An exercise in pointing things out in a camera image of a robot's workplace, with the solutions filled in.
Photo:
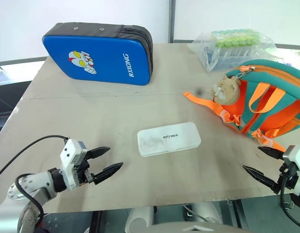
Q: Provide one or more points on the blue cartoon print bag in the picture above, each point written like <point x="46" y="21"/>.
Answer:
<point x="101" y="58"/>

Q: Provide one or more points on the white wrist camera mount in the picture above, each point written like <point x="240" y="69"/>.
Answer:
<point x="70" y="157"/>
<point x="299" y="155"/>

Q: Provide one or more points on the green-capped tube pack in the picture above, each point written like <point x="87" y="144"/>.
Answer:
<point x="235" y="40"/>

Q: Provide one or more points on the dark vertical post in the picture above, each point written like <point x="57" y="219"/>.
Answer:
<point x="171" y="20"/>

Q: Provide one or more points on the beige plush toy charm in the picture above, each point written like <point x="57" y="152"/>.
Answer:
<point x="228" y="91"/>

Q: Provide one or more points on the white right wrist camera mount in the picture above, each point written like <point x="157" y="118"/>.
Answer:
<point x="299" y="155"/>

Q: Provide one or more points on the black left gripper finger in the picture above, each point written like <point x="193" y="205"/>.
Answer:
<point x="107" y="171"/>
<point x="99" y="152"/>

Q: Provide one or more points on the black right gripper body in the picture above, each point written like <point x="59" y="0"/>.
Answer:
<point x="289" y="178"/>

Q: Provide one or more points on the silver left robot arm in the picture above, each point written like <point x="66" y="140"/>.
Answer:
<point x="36" y="180"/>

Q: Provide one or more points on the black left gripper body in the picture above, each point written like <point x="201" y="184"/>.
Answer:
<point x="85" y="167"/>

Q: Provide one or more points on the teal and orange backpack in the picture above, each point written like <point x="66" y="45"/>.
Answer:
<point x="273" y="80"/>

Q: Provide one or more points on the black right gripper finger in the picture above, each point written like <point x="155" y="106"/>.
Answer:
<point x="261" y="178"/>
<point x="272" y="153"/>

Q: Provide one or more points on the clear plastic bag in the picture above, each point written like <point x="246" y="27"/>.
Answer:
<point x="205" y="52"/>

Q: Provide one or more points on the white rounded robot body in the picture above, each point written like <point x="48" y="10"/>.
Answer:
<point x="179" y="222"/>

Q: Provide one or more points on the white plastic case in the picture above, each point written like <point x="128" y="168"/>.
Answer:
<point x="169" y="139"/>

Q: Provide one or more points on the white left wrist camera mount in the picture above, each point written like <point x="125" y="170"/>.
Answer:
<point x="70" y="157"/>

